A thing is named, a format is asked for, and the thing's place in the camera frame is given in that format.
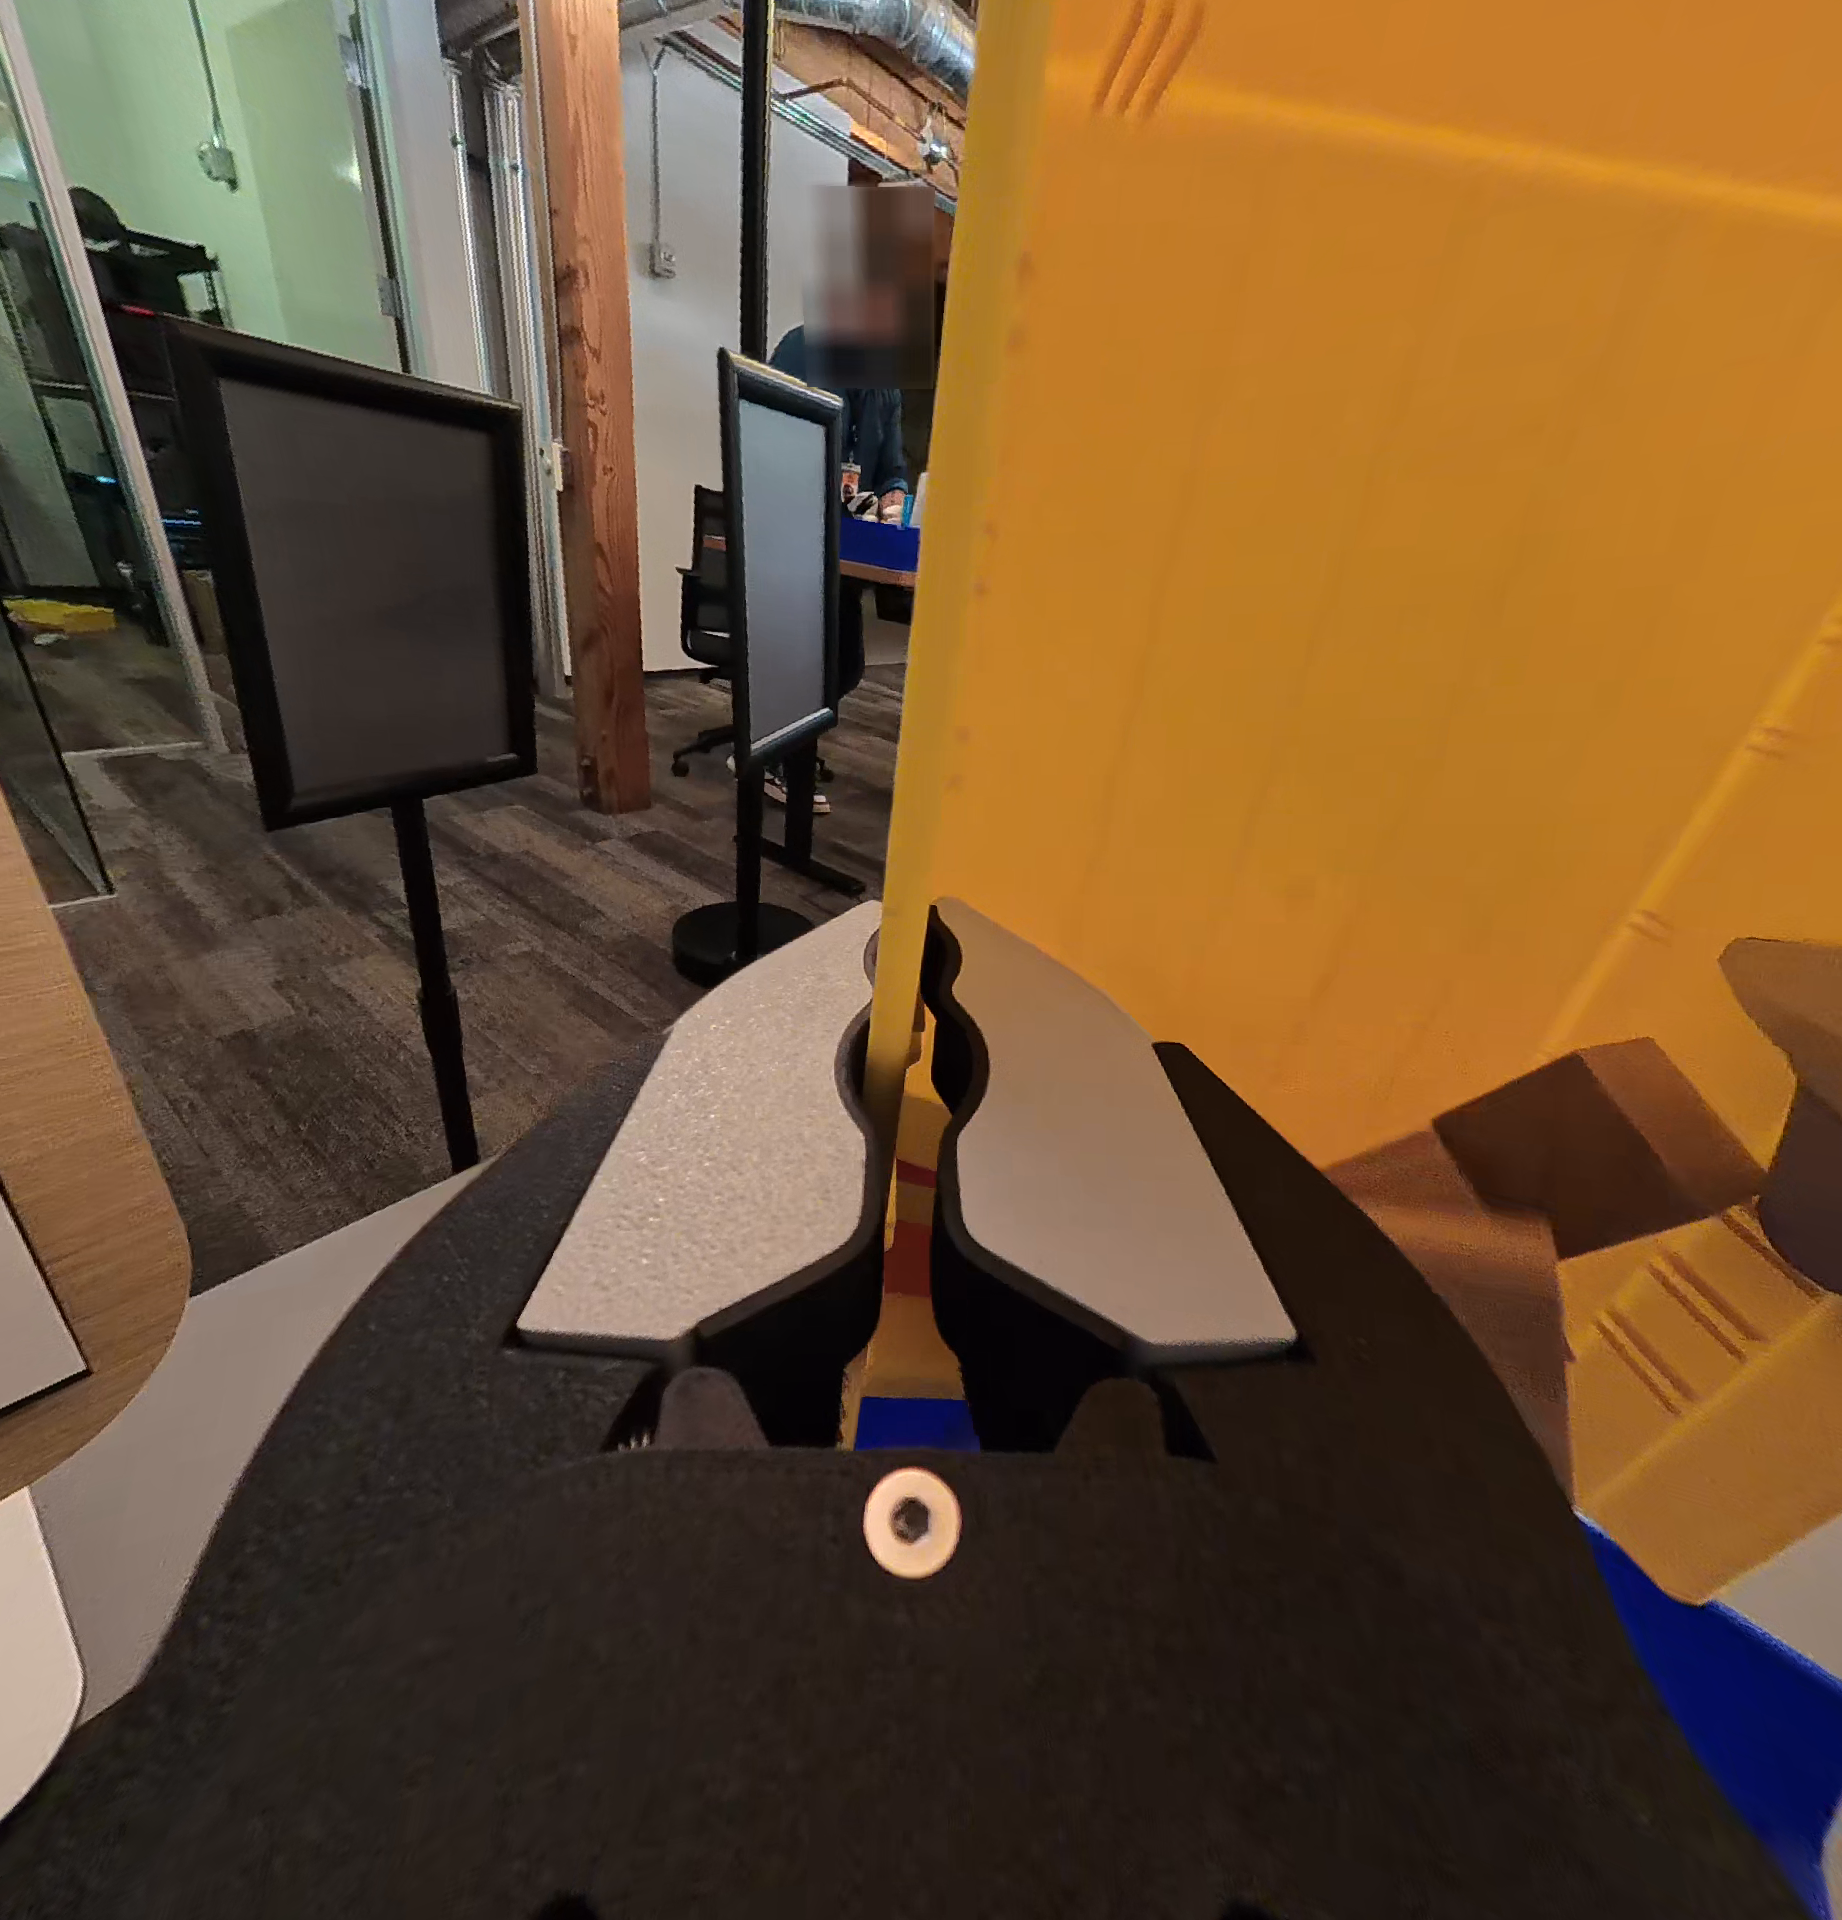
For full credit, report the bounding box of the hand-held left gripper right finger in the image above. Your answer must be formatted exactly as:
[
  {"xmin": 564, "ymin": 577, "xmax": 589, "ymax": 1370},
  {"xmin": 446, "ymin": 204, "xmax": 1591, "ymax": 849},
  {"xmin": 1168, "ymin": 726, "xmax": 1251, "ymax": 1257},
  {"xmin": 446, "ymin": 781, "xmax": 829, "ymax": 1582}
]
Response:
[{"xmin": 918, "ymin": 895, "xmax": 1304, "ymax": 1370}]

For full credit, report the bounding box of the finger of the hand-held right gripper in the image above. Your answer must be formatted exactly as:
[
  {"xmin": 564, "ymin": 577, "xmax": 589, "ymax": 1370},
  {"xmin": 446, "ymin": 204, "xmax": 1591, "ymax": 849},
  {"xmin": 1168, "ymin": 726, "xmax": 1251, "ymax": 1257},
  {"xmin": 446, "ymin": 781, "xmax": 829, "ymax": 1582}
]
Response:
[{"xmin": 1719, "ymin": 939, "xmax": 1842, "ymax": 1298}]

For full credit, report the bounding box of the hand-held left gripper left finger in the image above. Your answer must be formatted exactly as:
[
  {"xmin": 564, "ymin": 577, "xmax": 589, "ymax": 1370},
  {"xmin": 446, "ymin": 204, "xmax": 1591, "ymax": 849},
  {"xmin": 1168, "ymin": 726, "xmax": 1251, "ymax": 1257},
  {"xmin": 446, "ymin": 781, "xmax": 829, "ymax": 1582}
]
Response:
[{"xmin": 514, "ymin": 900, "xmax": 903, "ymax": 1370}]

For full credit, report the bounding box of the pile of wooden cubes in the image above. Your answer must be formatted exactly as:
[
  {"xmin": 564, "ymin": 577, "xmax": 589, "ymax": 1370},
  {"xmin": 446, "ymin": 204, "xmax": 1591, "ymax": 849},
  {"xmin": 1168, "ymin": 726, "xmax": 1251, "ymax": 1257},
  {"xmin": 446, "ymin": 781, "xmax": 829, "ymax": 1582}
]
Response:
[{"xmin": 858, "ymin": 1038, "xmax": 1764, "ymax": 1407}]

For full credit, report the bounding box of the blue plastic box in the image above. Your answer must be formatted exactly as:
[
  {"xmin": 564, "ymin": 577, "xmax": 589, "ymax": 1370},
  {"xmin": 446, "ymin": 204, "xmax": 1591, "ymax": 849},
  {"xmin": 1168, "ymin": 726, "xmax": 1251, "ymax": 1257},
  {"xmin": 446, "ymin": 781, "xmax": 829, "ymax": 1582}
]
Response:
[{"xmin": 850, "ymin": 1387, "xmax": 1842, "ymax": 1914}]

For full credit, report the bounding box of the yellow plastic box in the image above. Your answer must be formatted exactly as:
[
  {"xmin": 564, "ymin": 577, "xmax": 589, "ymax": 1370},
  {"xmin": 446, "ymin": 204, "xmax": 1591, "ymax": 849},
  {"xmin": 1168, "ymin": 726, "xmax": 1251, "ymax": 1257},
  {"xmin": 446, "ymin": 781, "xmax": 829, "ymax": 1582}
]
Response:
[{"xmin": 858, "ymin": 0, "xmax": 1842, "ymax": 1605}]

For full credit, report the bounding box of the black office chair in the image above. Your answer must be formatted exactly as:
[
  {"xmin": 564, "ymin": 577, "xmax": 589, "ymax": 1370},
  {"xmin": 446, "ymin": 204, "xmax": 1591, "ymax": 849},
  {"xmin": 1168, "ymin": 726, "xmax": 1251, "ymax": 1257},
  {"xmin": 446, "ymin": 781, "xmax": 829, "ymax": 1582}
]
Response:
[{"xmin": 668, "ymin": 484, "xmax": 756, "ymax": 777}]

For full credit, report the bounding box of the instruction sheet on stand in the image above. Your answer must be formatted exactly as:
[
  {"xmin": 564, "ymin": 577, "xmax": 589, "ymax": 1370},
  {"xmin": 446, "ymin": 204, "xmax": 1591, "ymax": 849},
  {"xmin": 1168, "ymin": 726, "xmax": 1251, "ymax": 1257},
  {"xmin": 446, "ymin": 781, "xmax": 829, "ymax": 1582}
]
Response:
[{"xmin": 0, "ymin": 708, "xmax": 191, "ymax": 1860}]

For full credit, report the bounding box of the printed instruction sheet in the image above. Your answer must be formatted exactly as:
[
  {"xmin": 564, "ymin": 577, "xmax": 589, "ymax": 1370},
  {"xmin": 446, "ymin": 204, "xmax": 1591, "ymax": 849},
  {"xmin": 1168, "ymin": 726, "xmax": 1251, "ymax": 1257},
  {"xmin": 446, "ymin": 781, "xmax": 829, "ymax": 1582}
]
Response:
[{"xmin": 0, "ymin": 1114, "xmax": 91, "ymax": 1426}]

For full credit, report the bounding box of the tall black pole stand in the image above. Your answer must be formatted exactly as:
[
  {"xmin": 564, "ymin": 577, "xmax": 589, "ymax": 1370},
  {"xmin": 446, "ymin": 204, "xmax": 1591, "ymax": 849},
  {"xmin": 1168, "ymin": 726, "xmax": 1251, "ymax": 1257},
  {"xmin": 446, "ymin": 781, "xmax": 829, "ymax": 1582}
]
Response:
[{"xmin": 677, "ymin": 0, "xmax": 826, "ymax": 992}]

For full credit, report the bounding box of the black shelving rack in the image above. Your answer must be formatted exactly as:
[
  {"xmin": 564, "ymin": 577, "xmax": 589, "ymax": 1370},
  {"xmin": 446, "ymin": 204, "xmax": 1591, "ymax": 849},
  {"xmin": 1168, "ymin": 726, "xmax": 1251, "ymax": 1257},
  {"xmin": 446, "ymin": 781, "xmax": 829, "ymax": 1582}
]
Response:
[{"xmin": 0, "ymin": 191, "xmax": 226, "ymax": 647}]

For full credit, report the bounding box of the wooden support post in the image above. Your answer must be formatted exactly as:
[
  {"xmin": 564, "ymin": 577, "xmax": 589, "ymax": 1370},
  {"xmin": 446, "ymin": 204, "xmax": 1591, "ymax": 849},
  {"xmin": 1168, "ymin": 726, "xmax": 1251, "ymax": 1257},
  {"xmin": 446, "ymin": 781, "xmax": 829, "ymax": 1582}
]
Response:
[{"xmin": 529, "ymin": 0, "xmax": 659, "ymax": 820}]

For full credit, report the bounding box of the silver spiral duct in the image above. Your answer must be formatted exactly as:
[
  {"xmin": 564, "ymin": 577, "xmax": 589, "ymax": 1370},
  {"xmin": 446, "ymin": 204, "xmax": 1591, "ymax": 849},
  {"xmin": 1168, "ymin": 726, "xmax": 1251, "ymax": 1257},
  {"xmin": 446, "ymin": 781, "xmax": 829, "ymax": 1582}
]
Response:
[{"xmin": 771, "ymin": 0, "xmax": 984, "ymax": 96}]

